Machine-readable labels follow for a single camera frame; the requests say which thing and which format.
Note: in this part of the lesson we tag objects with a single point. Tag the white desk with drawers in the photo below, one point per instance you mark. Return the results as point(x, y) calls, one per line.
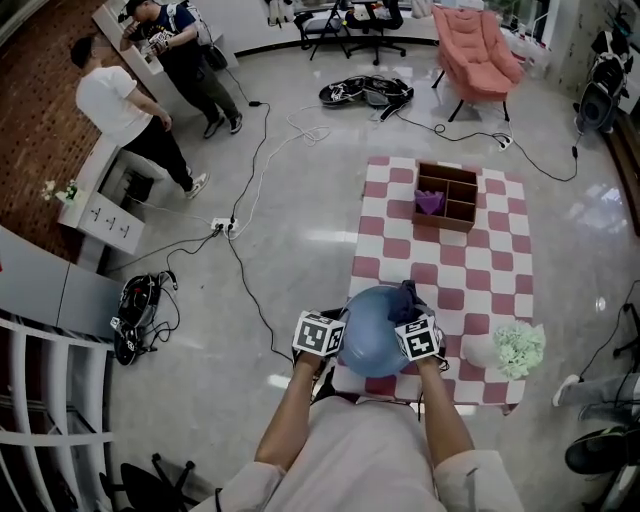
point(110, 225)

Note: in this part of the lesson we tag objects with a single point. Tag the white open rack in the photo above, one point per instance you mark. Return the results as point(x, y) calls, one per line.
point(55, 400)

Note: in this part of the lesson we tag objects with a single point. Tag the person's right forearm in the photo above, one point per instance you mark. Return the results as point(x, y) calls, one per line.
point(445, 415)

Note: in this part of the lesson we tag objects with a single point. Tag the person's left forearm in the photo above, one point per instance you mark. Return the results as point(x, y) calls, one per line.
point(287, 415)

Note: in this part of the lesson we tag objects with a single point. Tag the white power strip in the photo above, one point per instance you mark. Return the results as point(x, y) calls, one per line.
point(505, 144)
point(224, 226)

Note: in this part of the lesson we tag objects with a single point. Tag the blue plastic basin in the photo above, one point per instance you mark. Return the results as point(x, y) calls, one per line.
point(370, 340)

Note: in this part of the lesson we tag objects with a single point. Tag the black backpack rig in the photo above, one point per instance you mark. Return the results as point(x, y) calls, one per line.
point(365, 95)
point(140, 305)

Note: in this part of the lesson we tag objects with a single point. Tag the person's legs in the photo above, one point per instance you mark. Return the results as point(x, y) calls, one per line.
point(327, 387)

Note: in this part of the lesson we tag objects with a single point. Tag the black office chair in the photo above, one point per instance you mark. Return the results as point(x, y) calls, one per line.
point(380, 25)

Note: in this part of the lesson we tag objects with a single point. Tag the white black backpack on stand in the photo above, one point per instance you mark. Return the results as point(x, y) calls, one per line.
point(602, 85)

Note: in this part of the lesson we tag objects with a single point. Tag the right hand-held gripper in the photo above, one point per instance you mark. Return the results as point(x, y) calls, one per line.
point(419, 340)

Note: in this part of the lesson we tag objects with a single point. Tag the dark blue cloth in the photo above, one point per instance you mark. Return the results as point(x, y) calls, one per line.
point(405, 302)

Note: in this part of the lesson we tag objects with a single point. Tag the pink white checkered tablecloth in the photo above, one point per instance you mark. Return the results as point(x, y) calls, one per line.
point(450, 275)

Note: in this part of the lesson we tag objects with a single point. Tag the wooden divided organizer box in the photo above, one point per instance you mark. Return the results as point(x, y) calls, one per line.
point(445, 222)

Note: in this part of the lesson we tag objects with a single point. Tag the small vase of white flowers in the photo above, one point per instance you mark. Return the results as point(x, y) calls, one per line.
point(62, 192)

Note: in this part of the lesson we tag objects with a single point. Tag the purple cloth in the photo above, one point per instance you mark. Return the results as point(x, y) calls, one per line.
point(430, 202)

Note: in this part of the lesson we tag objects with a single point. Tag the black swivel chair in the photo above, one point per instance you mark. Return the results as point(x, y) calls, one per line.
point(145, 485)

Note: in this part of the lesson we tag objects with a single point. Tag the grey refrigerator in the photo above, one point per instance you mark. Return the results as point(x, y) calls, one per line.
point(50, 285)

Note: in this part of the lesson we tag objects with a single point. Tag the black folding chair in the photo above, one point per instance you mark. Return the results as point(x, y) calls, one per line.
point(322, 30)

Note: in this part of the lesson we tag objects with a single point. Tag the person's pale shirt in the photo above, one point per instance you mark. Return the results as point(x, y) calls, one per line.
point(360, 460)

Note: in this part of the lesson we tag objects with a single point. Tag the pink armchair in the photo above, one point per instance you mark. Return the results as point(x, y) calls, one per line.
point(475, 55)

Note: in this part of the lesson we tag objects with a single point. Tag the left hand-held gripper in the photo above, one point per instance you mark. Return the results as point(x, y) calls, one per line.
point(315, 335)

